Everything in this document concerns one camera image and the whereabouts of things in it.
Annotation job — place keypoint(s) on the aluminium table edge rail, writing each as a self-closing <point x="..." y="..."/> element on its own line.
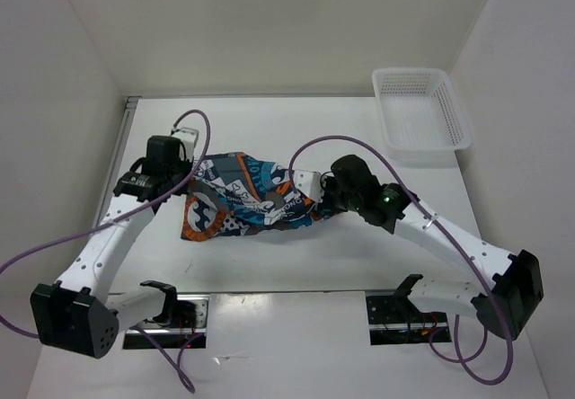
<point x="117" y="155"/>

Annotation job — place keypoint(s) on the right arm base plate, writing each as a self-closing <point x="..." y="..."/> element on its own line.
<point x="389" y="324"/>

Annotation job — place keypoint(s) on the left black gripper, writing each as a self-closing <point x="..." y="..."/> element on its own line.
<point x="187" y="165"/>

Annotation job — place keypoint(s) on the white plastic basket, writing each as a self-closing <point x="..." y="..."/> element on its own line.
<point x="420" y="112"/>

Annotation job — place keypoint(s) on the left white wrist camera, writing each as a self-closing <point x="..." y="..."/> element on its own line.
<point x="189" y="137"/>

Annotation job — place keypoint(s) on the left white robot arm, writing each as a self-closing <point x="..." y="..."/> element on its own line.
<point x="77" y="312"/>

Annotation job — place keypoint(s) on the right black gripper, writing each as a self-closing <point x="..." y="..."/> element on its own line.
<point x="327" y="182"/>

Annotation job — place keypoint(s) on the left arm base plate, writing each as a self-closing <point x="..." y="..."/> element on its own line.
<point x="187" y="329"/>

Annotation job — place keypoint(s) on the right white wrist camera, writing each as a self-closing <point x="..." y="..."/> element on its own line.
<point x="308" y="184"/>

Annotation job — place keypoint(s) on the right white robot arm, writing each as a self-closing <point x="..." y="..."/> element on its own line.
<point x="506" y="287"/>

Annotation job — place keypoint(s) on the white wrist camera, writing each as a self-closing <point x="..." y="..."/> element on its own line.
<point x="189" y="137"/>
<point x="308" y="184"/>

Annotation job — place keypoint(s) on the colourful patterned shorts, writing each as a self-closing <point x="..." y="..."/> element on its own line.
<point x="235" y="194"/>

